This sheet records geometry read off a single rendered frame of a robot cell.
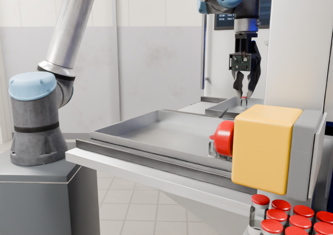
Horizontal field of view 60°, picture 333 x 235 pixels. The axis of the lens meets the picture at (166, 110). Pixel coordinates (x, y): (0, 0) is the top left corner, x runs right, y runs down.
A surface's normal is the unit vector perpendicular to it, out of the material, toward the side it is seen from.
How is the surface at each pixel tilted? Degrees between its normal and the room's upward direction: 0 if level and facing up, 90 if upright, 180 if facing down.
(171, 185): 90
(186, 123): 90
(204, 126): 90
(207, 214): 90
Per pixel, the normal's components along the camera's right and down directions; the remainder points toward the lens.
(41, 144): 0.42, -0.11
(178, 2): -0.04, 0.22
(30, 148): 0.14, -0.09
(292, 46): -0.53, 0.18
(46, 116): 0.75, 0.15
